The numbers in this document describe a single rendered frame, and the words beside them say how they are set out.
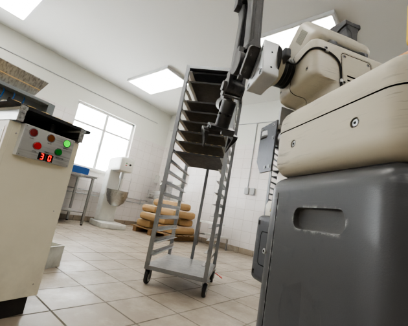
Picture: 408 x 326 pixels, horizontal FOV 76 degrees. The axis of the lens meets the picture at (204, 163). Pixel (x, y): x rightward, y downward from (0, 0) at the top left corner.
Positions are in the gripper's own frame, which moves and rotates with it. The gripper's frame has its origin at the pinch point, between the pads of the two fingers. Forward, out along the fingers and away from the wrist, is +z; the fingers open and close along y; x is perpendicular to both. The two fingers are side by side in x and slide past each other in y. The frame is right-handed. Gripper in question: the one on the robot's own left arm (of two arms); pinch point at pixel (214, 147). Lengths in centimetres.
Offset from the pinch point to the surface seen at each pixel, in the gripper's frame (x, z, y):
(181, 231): -318, 245, -79
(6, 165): -13, 32, 80
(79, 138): -38, 21, 59
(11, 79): -100, 11, 119
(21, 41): -434, 1, 260
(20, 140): -17, 22, 77
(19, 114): -20, 11, 80
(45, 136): -25, 20, 71
